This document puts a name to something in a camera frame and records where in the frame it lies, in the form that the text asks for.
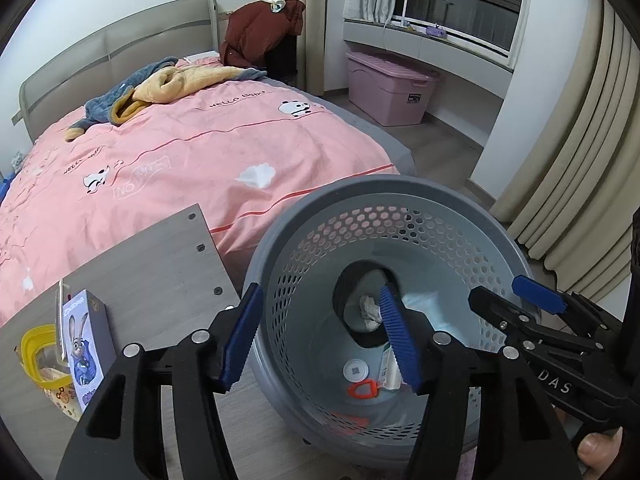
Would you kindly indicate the grey bay window sill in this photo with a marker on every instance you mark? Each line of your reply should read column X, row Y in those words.
column 450, row 55

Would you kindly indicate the yellow fleece blanket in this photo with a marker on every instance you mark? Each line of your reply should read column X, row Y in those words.
column 170, row 82

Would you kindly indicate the grey perforated waste basket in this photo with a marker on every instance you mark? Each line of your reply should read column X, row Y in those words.
column 320, row 360

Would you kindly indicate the white pillow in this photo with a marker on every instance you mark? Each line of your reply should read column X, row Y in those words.
column 200, row 57

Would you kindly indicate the torn white carton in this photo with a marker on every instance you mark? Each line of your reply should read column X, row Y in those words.
column 387, row 370

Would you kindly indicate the white desk lamp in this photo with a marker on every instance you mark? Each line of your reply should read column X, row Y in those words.
column 406, row 5

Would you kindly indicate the blue and yellow blanket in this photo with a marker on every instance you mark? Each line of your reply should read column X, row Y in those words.
column 100, row 105

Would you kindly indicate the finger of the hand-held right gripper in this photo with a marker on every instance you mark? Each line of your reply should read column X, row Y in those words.
column 540, row 295
column 495, row 310

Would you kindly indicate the bed with pink cover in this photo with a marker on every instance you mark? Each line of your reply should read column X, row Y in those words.
column 200, row 150

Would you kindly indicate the small purple gadget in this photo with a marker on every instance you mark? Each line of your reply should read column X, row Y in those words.
column 437, row 31

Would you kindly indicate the light blue wet wipe packet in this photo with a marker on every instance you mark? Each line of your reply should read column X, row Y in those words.
column 430, row 310

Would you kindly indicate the black chair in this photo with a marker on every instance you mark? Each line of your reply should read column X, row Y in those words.
column 282, row 60

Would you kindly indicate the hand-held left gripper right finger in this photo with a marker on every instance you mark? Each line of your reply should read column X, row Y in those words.
column 397, row 345

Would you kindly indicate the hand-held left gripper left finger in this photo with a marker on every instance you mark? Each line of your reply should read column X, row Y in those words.
column 240, row 340

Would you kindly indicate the yellow lid snack container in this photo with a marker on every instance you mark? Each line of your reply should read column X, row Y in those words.
column 35, row 340

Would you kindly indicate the white paper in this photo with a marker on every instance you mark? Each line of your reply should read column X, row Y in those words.
column 370, row 310

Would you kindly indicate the grey padded headboard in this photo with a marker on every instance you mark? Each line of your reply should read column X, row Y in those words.
column 100, row 45

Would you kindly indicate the purple cardboard box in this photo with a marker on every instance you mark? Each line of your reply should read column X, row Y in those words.
column 85, row 360

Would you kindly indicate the person's right hand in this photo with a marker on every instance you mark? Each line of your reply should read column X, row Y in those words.
column 597, row 452

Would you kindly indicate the white round disc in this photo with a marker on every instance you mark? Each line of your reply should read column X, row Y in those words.
column 356, row 371

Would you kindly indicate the pink storage box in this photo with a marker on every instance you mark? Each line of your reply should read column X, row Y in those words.
column 385, row 95

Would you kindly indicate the small white cloth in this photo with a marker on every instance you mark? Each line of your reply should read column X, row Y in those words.
column 274, row 3

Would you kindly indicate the blue box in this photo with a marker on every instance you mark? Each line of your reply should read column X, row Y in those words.
column 4, row 184

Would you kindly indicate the brown coat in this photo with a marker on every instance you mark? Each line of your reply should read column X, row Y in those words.
column 250, row 30

